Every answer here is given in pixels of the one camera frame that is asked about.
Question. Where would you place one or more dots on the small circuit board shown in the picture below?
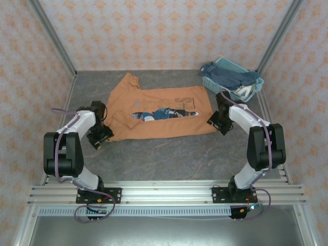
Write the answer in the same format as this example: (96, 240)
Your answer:
(255, 206)
(98, 211)

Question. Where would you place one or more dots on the light blue plastic basket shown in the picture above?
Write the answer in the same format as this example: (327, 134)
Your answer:
(225, 61)

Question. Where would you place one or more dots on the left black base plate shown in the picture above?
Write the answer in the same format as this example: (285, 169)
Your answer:
(116, 192)

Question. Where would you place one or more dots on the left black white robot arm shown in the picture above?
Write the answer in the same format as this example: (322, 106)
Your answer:
(64, 153)

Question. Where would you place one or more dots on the aluminium upright post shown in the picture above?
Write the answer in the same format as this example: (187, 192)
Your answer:
(279, 38)
(55, 38)

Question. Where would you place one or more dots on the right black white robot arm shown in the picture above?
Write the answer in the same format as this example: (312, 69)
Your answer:
(266, 148)

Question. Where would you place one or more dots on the white t-shirt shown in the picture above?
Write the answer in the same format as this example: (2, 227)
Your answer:
(243, 91)

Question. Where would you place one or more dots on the aluminium side rail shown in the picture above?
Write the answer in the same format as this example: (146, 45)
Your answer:
(68, 100)
(265, 110)

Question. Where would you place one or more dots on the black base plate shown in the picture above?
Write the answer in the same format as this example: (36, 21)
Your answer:
(217, 192)
(116, 192)

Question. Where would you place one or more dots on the orange printed t-shirt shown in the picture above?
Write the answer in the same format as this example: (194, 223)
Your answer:
(164, 128)

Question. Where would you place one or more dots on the aluminium mounting beam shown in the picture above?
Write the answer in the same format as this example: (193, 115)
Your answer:
(166, 191)

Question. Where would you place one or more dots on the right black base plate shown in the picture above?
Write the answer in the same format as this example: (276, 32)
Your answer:
(217, 192)

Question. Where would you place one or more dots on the dark blue t-shirt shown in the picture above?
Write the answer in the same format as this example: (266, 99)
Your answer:
(225, 77)

